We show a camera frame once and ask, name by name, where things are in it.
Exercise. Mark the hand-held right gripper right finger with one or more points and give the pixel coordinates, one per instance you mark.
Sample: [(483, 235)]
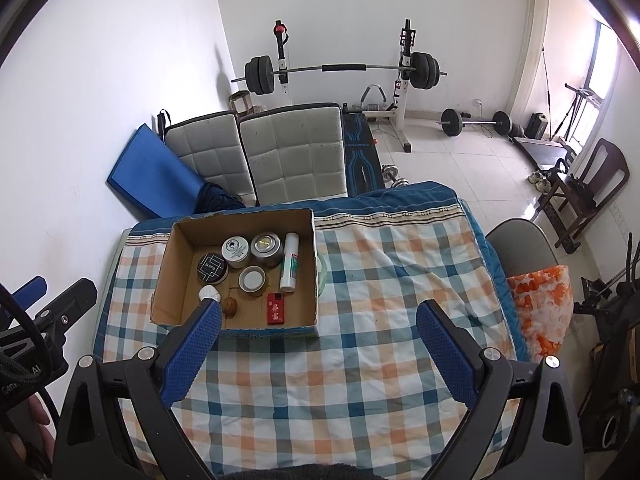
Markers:
[(445, 355)]

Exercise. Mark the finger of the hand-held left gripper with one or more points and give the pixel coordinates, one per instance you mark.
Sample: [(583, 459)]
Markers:
[(32, 291), (70, 302)]

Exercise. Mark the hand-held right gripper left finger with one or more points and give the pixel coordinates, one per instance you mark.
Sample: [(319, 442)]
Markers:
[(195, 355)]

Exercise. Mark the cardboard box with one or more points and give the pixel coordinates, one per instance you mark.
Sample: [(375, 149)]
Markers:
[(250, 312)]

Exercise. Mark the black round tin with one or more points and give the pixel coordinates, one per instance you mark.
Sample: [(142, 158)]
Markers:
[(212, 267)]

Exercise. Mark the white bottle red green label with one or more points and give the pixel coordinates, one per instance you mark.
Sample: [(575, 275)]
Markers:
[(289, 260)]

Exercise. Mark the person's left hand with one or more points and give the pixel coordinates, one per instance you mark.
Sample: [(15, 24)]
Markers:
[(39, 417)]

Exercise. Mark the walnut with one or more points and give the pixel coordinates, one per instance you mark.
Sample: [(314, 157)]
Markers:
[(229, 307)]

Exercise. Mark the small white object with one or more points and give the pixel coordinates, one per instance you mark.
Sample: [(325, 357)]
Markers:
[(209, 293)]

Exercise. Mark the red flat box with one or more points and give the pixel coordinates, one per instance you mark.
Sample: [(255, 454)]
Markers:
[(275, 309)]

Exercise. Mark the plaid blanket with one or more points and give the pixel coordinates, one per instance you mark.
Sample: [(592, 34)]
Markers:
[(375, 285)]

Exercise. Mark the orange floral cushion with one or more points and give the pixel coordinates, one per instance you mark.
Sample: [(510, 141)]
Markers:
[(542, 310)]

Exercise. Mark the white round tin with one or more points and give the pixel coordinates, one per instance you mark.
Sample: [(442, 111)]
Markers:
[(235, 250)]

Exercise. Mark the silver round tin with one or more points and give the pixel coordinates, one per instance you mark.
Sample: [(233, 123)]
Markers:
[(266, 247)]

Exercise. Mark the grey chair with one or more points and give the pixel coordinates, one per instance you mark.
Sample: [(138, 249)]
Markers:
[(520, 245)]

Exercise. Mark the pale green round object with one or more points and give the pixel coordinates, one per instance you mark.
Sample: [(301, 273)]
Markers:
[(323, 275)]

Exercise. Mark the blue foam mat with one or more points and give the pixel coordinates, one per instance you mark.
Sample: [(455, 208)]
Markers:
[(150, 170)]

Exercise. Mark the dark blue cloth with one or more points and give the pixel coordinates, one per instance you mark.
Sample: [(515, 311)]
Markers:
[(217, 199)]

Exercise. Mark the black tripod equipment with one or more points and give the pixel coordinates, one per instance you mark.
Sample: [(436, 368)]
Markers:
[(612, 320)]

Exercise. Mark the chrome dumbbell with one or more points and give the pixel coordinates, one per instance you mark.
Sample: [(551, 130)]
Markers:
[(395, 176)]

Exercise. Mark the pair of shoes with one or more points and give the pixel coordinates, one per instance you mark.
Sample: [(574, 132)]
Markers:
[(539, 181)]

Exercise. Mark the grey quilted cushion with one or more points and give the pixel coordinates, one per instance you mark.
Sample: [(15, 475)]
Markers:
[(210, 155), (295, 155)]

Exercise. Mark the black blue weight bench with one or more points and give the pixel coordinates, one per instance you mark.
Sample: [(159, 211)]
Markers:
[(359, 160)]

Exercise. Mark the black treadmill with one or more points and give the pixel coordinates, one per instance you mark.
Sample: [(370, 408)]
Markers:
[(545, 152)]

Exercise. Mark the short barbell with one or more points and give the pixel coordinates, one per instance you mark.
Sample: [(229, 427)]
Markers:
[(452, 122)]

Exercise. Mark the dark wooden chair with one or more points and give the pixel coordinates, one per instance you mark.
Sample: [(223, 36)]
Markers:
[(605, 170)]

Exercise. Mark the black box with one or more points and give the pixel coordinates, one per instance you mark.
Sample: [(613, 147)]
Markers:
[(538, 126)]

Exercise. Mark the white barbell rack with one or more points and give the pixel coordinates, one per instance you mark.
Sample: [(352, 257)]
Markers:
[(405, 105)]

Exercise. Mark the small wooden stool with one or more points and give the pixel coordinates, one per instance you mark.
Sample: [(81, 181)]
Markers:
[(240, 101)]

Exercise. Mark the barbell on rack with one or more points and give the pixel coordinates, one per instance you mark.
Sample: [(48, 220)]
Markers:
[(345, 67)]

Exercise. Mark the silver exercise frame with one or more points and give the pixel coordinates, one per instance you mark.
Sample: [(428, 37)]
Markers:
[(374, 97)]

